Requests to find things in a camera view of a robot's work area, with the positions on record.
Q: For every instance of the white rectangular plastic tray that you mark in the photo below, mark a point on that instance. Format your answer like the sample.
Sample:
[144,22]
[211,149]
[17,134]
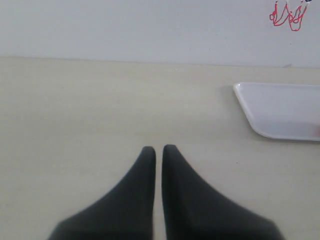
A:
[281,111]

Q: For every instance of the red mini basketball hoop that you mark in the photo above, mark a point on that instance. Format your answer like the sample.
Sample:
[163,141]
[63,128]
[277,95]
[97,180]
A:
[284,14]

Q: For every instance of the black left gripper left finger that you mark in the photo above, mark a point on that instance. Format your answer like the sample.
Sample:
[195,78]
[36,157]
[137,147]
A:
[124,213]

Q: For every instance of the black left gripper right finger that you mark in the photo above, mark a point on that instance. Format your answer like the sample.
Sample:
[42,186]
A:
[193,210]

